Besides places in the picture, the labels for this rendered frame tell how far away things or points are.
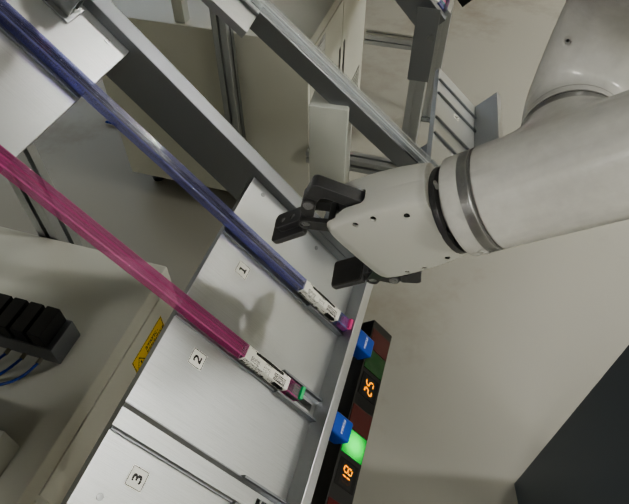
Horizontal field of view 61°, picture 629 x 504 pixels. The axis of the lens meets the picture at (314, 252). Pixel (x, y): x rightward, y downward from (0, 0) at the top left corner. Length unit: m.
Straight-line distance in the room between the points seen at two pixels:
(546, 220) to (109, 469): 0.37
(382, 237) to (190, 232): 1.37
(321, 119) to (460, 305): 0.92
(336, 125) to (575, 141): 0.49
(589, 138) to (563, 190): 0.04
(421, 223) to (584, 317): 1.31
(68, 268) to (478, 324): 1.10
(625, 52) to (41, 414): 0.73
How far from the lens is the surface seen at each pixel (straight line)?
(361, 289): 0.67
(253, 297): 0.56
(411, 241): 0.45
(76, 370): 0.79
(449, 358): 1.50
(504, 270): 1.74
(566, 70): 0.47
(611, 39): 0.46
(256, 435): 0.54
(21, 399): 0.80
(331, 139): 0.84
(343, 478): 0.63
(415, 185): 0.43
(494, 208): 0.40
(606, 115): 0.39
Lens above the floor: 1.26
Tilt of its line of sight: 48 degrees down
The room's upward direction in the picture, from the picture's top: straight up
